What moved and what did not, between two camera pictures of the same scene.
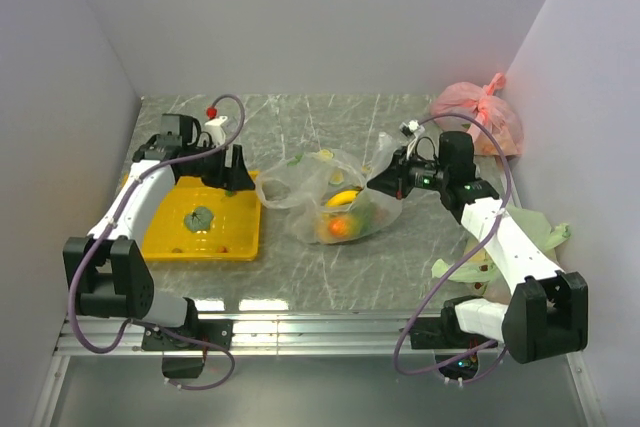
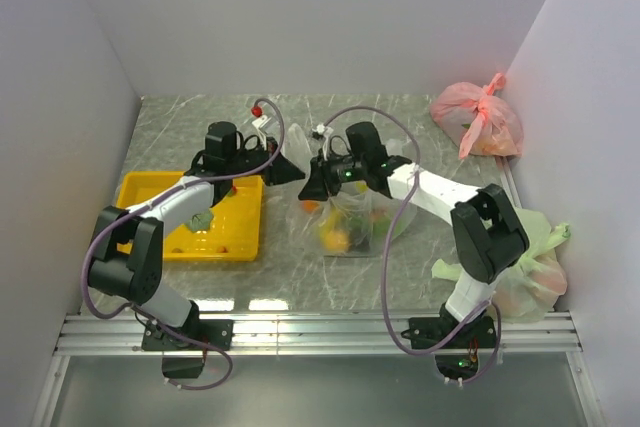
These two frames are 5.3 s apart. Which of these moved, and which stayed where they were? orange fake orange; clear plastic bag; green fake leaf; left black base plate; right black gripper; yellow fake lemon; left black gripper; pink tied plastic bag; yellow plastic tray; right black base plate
Moved: right black gripper; left black gripper; yellow fake lemon; clear plastic bag; orange fake orange
Stayed: pink tied plastic bag; right black base plate; left black base plate; yellow plastic tray; green fake leaf
